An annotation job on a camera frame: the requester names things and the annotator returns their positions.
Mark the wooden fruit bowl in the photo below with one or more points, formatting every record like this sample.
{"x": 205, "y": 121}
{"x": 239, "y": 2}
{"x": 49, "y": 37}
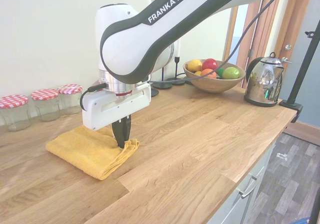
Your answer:
{"x": 215, "y": 85}

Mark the orange fruit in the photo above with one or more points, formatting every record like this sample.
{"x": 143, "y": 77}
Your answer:
{"x": 208, "y": 73}

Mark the small yellow fruit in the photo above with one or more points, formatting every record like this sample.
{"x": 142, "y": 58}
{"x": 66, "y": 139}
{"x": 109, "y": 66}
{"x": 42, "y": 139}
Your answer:
{"x": 198, "y": 73}

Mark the blue object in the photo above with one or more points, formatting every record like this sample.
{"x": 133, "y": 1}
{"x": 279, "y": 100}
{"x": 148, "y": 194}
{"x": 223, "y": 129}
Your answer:
{"x": 303, "y": 221}

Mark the wooden door frame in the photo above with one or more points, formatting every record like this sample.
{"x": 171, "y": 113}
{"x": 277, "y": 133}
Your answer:
{"x": 270, "y": 34}

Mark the yellow cloth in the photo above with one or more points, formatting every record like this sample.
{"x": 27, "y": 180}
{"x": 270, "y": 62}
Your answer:
{"x": 82, "y": 151}

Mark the shiny steel kettle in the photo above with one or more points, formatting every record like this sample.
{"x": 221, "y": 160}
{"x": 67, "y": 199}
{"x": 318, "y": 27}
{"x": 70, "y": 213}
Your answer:
{"x": 263, "y": 84}

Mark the yellow lemon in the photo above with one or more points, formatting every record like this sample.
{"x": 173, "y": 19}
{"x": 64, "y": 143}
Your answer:
{"x": 195, "y": 65}

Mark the red apple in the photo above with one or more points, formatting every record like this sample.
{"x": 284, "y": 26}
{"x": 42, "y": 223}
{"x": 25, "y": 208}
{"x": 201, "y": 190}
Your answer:
{"x": 209, "y": 64}

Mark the small white floor item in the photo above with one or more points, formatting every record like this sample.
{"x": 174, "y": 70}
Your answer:
{"x": 282, "y": 156}

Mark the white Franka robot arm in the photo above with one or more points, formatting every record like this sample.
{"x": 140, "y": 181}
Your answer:
{"x": 125, "y": 47}

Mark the black Ulanzi clamp stand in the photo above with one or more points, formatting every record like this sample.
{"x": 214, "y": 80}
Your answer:
{"x": 291, "y": 106}

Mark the metal door hinge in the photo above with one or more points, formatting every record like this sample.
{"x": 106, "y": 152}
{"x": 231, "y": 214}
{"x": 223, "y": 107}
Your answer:
{"x": 251, "y": 53}

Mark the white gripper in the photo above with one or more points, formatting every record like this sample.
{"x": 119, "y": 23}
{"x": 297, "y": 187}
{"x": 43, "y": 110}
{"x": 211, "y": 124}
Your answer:
{"x": 110, "y": 109}

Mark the dark green lime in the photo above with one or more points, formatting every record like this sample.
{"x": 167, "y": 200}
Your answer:
{"x": 220, "y": 73}

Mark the glass jar red checked lid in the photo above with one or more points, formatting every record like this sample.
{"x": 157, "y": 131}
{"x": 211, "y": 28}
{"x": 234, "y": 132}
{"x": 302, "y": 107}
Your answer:
{"x": 15, "y": 114}
{"x": 71, "y": 101}
{"x": 46, "y": 106}

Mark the white kitchen cabinet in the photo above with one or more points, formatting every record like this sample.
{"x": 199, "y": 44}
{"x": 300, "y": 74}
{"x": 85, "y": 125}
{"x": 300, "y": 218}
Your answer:
{"x": 232, "y": 214}

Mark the round metal door lock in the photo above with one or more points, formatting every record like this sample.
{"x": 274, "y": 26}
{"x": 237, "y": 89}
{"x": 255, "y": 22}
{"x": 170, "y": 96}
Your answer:
{"x": 288, "y": 47}

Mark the black stand pole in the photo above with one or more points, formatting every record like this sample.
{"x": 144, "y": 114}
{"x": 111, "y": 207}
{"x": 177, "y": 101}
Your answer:
{"x": 315, "y": 204}

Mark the green apple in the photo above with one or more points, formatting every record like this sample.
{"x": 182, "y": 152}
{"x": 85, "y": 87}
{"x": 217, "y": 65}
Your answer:
{"x": 231, "y": 73}

